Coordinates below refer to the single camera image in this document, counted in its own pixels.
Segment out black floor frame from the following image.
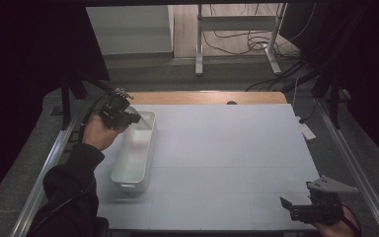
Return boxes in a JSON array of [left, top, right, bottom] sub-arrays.
[[63, 129, 88, 153]]

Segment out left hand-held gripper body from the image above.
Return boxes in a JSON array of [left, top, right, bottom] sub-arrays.
[[99, 87, 136, 130]]

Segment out wooden table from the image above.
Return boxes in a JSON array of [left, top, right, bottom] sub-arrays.
[[124, 91, 289, 106]]

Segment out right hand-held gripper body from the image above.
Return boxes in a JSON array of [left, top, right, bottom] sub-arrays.
[[305, 175, 359, 225]]

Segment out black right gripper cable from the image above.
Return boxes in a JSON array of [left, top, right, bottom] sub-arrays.
[[340, 202, 363, 237]]

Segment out black curtain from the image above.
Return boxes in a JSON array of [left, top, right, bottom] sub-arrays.
[[0, 0, 111, 211], [279, 0, 379, 166]]

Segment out black stand legs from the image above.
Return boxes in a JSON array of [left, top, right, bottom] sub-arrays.
[[59, 74, 116, 130], [311, 73, 343, 129]]

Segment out white board table cover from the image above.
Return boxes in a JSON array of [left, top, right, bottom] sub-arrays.
[[94, 104, 320, 231]]

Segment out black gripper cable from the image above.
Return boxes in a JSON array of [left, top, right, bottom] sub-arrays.
[[34, 91, 114, 233], [340, 202, 363, 237]]

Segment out person's right hand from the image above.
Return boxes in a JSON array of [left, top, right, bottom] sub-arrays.
[[312, 206, 360, 237]]

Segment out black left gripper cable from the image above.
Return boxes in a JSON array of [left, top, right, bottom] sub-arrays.
[[34, 91, 114, 233]]

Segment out person's left hand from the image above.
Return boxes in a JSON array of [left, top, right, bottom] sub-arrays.
[[82, 113, 128, 152]]

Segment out aluminium rail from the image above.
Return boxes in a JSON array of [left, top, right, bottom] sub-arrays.
[[315, 98, 379, 237], [9, 117, 83, 237]]

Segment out white metal desk frame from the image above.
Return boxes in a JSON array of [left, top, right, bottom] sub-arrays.
[[194, 3, 288, 77]]

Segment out white plastic storage bin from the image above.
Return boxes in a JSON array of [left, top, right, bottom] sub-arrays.
[[110, 110, 158, 194]]

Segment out white cabinet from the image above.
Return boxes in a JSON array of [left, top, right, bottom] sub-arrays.
[[86, 4, 175, 56]]

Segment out white power strip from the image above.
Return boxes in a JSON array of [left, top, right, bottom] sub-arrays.
[[295, 115, 317, 142]]

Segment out tangle of black floor cables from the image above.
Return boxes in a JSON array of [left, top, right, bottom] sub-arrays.
[[202, 29, 302, 62]]

